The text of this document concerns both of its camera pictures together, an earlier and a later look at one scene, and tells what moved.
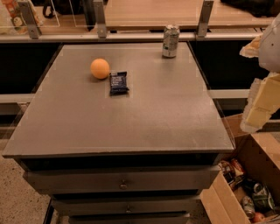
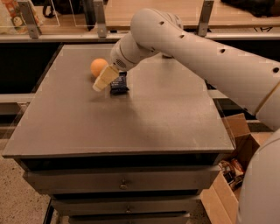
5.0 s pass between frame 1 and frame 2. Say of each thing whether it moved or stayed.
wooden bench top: stayed
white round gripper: moved
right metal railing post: stayed
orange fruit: stayed
